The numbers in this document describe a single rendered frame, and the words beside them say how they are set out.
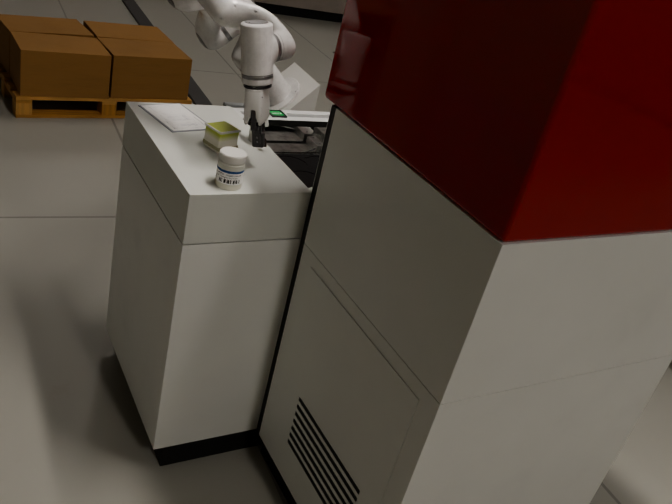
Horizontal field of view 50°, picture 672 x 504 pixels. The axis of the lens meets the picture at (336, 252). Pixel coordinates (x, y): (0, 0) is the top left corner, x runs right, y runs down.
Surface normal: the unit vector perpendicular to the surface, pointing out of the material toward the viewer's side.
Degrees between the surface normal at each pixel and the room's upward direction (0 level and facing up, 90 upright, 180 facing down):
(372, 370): 90
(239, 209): 90
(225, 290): 90
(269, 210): 90
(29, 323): 0
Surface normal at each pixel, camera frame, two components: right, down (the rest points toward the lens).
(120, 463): 0.22, -0.85
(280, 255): 0.46, 0.52
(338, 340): -0.86, 0.06
